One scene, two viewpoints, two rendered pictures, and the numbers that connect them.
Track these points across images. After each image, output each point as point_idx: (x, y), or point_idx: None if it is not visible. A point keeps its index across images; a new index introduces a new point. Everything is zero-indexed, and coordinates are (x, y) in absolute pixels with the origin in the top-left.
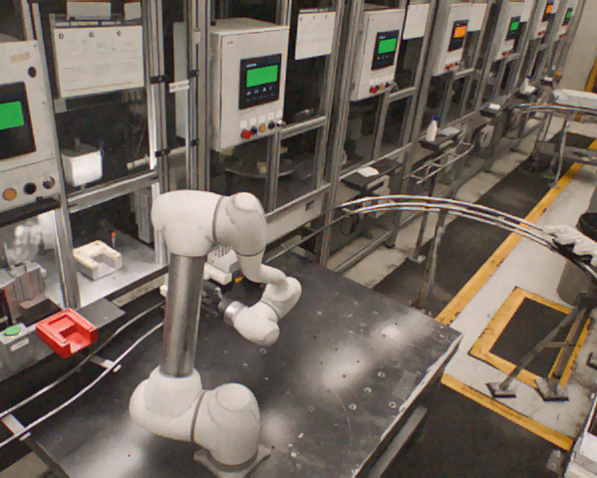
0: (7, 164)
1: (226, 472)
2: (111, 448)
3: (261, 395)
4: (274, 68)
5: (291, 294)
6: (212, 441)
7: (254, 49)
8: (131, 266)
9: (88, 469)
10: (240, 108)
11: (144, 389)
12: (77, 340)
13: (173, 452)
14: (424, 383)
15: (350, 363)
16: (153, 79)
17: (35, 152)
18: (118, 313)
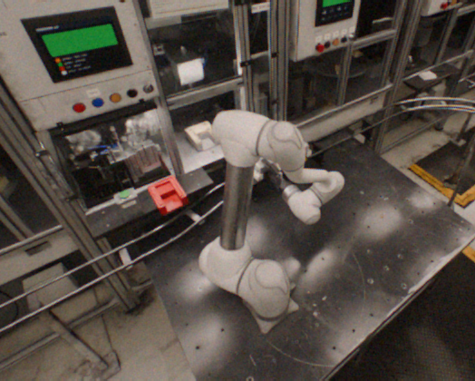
0: (110, 75)
1: (261, 319)
2: (189, 279)
3: (303, 257)
4: None
5: (334, 188)
6: (250, 301)
7: None
8: None
9: (171, 293)
10: (315, 25)
11: (208, 251)
12: (174, 200)
13: (230, 292)
14: (434, 271)
15: (376, 241)
16: (237, 1)
17: (133, 65)
18: (208, 181)
